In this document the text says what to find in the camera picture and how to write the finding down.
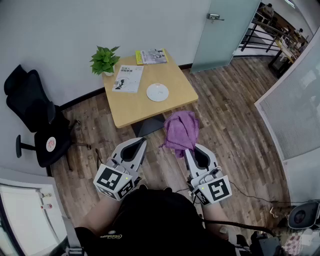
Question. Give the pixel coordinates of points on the green potted plant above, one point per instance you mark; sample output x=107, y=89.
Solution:
x=103, y=60

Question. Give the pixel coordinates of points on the purple cloth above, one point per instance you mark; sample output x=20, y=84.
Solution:
x=180, y=132

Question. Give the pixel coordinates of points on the black stair railing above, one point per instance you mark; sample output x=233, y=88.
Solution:
x=268, y=27

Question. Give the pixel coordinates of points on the person's black clothing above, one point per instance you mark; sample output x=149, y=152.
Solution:
x=155, y=220

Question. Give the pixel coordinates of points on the person's left forearm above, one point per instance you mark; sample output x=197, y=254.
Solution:
x=100, y=212

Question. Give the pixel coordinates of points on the black table base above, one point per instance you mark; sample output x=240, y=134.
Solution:
x=147, y=126

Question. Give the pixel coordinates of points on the black office chair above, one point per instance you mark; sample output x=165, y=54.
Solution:
x=30, y=100

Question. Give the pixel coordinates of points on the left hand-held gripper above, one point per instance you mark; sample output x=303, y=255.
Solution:
x=111, y=180

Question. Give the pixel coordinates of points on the black equipment box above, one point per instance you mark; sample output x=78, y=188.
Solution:
x=267, y=246

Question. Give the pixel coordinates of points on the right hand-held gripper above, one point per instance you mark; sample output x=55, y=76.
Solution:
x=217, y=190

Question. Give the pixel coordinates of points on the checkered cloth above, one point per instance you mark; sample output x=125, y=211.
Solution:
x=295, y=242

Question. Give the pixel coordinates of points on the white framed window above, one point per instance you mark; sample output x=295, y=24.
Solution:
x=25, y=220

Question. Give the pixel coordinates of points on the frosted glass door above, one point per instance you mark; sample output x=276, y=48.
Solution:
x=220, y=37

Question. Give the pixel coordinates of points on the white paperback book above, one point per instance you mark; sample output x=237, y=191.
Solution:
x=128, y=80

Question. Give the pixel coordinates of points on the person's right forearm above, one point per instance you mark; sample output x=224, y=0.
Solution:
x=215, y=215

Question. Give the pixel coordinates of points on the glass partition with blinds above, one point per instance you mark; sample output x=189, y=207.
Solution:
x=292, y=100

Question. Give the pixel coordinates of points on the yellow-edged book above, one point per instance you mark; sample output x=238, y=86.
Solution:
x=152, y=57

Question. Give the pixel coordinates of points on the white round plate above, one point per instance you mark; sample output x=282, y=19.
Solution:
x=157, y=93

